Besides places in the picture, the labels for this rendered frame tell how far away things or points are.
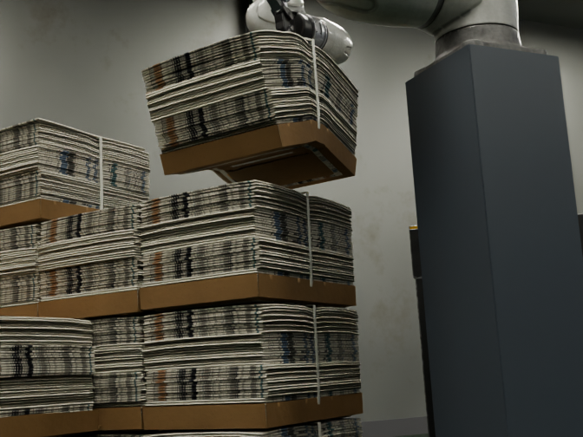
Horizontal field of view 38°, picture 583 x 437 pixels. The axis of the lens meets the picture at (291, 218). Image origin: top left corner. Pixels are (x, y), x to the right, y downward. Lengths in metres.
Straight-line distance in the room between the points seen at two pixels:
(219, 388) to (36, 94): 4.25
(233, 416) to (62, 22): 4.56
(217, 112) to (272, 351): 0.47
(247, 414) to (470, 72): 0.71
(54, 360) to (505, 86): 0.98
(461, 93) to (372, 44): 5.27
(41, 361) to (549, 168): 0.99
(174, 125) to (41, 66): 4.05
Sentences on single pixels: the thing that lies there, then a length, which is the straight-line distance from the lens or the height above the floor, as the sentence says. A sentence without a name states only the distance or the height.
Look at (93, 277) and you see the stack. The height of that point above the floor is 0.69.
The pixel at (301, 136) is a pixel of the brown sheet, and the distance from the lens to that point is 1.67.
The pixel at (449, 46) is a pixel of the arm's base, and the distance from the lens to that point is 1.59.
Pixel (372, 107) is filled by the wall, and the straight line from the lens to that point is 6.56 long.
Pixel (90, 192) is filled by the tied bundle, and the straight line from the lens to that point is 2.08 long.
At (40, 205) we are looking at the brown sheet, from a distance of 1.96.
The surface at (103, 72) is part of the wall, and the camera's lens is 5.83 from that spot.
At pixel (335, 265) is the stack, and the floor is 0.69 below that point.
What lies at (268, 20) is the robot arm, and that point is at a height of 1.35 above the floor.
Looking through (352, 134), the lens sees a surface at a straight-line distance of 1.88.
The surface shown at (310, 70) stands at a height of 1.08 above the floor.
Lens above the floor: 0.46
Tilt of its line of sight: 10 degrees up
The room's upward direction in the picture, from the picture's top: 3 degrees counter-clockwise
